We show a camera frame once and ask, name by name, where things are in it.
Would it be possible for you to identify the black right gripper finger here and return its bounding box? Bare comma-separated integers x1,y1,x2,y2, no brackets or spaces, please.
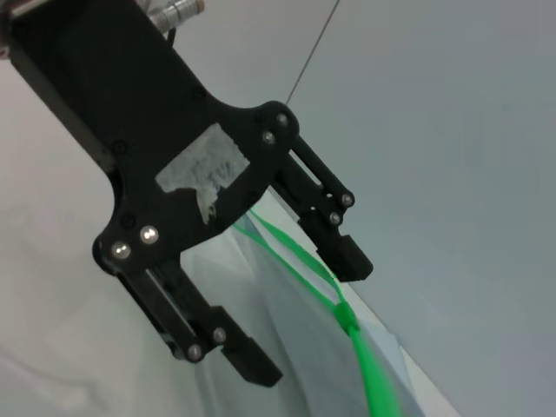
113,255,284,385
269,133,374,283

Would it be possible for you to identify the clear document bag green zipper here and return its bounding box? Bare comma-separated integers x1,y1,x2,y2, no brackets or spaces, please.
177,190,440,417

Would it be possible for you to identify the green zipper slider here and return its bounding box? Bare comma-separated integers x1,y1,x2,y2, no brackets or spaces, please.
332,301,361,338

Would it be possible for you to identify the silver metal cable connector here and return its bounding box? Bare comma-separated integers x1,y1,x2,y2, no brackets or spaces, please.
149,0,206,31

